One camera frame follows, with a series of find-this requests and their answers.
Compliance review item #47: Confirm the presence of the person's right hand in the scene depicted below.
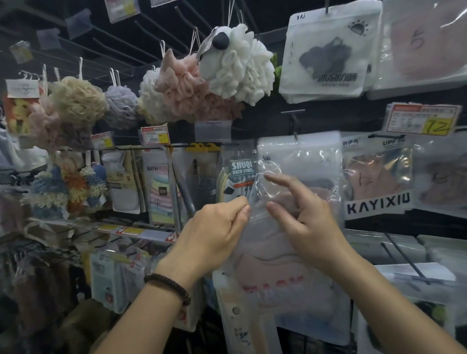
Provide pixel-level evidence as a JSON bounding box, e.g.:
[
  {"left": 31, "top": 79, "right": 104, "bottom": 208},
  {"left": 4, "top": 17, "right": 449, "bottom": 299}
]
[{"left": 263, "top": 169, "right": 356, "bottom": 281}]

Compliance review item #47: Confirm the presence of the person's left hand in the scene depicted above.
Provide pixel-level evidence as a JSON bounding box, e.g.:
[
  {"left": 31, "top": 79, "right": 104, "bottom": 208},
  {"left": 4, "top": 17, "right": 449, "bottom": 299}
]
[{"left": 151, "top": 196, "right": 254, "bottom": 292}]

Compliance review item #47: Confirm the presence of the clear packet pink mask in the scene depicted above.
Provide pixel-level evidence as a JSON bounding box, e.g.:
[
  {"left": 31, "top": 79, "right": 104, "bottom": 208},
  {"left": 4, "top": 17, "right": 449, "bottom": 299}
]
[
  {"left": 256, "top": 131, "right": 346, "bottom": 228},
  {"left": 217, "top": 156, "right": 354, "bottom": 352}
]

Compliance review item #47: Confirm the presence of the grey packet pink mask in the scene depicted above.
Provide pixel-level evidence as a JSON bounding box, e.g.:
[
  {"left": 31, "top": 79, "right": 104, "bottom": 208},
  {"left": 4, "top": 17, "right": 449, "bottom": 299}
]
[{"left": 339, "top": 130, "right": 416, "bottom": 221}]

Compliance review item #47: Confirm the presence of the black mask packet green sticker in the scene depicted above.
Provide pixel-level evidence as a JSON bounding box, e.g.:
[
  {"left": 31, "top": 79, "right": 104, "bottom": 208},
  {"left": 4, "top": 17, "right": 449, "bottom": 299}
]
[{"left": 349, "top": 261, "right": 460, "bottom": 354}]

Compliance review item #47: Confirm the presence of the row of cream mask packets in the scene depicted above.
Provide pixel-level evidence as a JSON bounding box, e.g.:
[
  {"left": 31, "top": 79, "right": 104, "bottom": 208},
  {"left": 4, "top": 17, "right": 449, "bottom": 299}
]
[{"left": 212, "top": 265, "right": 285, "bottom": 354}]

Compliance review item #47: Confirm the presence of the white packet beige mask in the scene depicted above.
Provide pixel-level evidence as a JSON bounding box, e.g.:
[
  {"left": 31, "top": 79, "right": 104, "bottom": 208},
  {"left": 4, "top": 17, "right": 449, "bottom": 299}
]
[{"left": 409, "top": 132, "right": 467, "bottom": 226}]

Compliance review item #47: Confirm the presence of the white packet grey mask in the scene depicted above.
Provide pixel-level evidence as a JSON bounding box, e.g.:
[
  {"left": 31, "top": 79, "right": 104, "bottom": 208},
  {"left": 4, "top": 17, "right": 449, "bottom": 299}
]
[{"left": 274, "top": 0, "right": 387, "bottom": 105}]

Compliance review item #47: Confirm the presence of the glossy packet pink mask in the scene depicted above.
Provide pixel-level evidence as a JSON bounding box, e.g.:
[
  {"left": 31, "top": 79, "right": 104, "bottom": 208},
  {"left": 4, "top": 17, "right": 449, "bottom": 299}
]
[{"left": 363, "top": 0, "right": 467, "bottom": 100}]

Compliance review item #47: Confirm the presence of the pastel striped towel packet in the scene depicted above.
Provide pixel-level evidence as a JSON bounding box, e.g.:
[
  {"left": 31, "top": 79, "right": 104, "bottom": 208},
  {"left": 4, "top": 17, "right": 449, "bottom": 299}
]
[{"left": 141, "top": 148, "right": 178, "bottom": 228}]

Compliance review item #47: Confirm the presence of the row of clear long packets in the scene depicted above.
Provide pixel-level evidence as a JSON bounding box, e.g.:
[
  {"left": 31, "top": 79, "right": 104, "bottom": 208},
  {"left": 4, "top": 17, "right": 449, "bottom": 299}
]
[{"left": 166, "top": 141, "right": 225, "bottom": 232}]

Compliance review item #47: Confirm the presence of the black white towel packet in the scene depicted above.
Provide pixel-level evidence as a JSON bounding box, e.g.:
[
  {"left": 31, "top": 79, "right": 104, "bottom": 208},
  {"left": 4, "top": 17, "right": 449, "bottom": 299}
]
[{"left": 215, "top": 143, "right": 260, "bottom": 206}]

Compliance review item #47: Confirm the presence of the white bath mitt packet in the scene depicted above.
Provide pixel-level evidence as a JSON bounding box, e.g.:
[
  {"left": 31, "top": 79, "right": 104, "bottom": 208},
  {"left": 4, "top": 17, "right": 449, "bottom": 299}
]
[{"left": 101, "top": 148, "right": 147, "bottom": 217}]

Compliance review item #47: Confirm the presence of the row of small white packets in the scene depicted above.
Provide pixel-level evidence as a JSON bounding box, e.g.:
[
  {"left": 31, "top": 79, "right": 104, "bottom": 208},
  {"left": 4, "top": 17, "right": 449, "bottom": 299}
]
[{"left": 88, "top": 244, "right": 206, "bottom": 337}]

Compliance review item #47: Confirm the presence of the clear tag holder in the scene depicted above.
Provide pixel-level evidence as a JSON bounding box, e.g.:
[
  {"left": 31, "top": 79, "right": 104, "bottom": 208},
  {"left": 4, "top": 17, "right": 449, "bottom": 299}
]
[
  {"left": 394, "top": 269, "right": 459, "bottom": 292},
  {"left": 194, "top": 119, "right": 234, "bottom": 145}
]

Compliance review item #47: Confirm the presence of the beige cap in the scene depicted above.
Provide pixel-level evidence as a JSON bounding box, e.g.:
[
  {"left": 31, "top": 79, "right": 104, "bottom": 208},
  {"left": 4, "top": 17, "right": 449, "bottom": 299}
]
[{"left": 57, "top": 300, "right": 114, "bottom": 354}]

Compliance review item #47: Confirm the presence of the white bath sponge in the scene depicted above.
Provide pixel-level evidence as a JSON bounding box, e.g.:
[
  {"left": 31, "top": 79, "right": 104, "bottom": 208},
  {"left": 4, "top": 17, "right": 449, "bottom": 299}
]
[{"left": 138, "top": 68, "right": 170, "bottom": 125}]

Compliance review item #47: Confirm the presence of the pink bath sponge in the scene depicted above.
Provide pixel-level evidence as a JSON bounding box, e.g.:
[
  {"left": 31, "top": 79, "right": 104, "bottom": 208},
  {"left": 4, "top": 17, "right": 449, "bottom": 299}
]
[{"left": 152, "top": 46, "right": 247, "bottom": 125}]

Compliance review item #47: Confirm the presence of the grey bath sponge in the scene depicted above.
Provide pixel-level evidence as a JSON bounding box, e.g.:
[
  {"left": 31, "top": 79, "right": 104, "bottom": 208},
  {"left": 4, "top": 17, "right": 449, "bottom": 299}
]
[{"left": 102, "top": 84, "right": 141, "bottom": 131}]

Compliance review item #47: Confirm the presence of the multicoloured bath sponge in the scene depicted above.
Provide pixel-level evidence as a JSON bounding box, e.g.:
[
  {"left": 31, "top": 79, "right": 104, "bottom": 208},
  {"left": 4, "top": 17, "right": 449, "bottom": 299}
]
[{"left": 22, "top": 161, "right": 111, "bottom": 222}]

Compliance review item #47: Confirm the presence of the green fluffy item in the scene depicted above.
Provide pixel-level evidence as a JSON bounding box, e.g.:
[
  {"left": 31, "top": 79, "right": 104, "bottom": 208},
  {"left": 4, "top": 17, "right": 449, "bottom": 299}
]
[{"left": 270, "top": 53, "right": 284, "bottom": 85}]

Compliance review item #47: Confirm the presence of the white fluffy item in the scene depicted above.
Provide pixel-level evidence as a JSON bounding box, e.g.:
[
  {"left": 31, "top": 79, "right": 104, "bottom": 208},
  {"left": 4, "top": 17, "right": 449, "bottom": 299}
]
[{"left": 196, "top": 22, "right": 277, "bottom": 109}]

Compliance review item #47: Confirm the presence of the row of brown hanging items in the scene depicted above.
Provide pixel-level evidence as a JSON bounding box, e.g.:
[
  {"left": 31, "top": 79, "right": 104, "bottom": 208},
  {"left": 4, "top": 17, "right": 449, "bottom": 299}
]
[{"left": 11, "top": 247, "right": 77, "bottom": 332}]

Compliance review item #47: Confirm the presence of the beige bath sponge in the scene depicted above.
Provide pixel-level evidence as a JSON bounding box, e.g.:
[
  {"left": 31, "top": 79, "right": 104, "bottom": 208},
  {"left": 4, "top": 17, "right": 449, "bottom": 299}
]
[{"left": 48, "top": 74, "right": 109, "bottom": 131}]

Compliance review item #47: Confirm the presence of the mauve bath sponge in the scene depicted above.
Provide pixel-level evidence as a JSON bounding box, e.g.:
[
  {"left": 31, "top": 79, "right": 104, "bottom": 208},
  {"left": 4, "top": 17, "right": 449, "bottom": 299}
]
[{"left": 27, "top": 98, "right": 94, "bottom": 153}]

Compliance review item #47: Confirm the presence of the row of pale hanging garments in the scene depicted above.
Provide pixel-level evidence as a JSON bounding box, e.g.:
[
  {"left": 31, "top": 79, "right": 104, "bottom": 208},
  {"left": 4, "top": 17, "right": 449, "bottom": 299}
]
[{"left": 0, "top": 110, "right": 48, "bottom": 170}]

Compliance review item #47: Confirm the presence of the yellow orange cartoon sponge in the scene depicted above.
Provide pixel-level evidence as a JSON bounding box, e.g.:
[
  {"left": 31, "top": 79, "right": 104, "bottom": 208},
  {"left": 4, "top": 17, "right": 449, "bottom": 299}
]
[{"left": 1, "top": 77, "right": 43, "bottom": 138}]

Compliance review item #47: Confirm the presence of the frosted tag holder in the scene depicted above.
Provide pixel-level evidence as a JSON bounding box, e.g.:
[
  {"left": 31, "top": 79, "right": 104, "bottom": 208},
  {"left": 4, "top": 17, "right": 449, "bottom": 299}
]
[
  {"left": 64, "top": 7, "right": 93, "bottom": 40},
  {"left": 36, "top": 28, "right": 63, "bottom": 52}
]

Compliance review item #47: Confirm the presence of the pale yellow tag holder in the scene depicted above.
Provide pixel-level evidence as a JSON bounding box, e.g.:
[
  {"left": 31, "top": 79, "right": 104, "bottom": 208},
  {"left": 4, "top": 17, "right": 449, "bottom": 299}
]
[{"left": 8, "top": 40, "right": 34, "bottom": 65}]

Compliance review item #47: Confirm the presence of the dark beaded bracelet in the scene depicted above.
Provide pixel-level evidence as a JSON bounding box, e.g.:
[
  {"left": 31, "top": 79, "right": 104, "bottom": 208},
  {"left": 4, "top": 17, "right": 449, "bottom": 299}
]
[{"left": 144, "top": 271, "right": 192, "bottom": 307}]

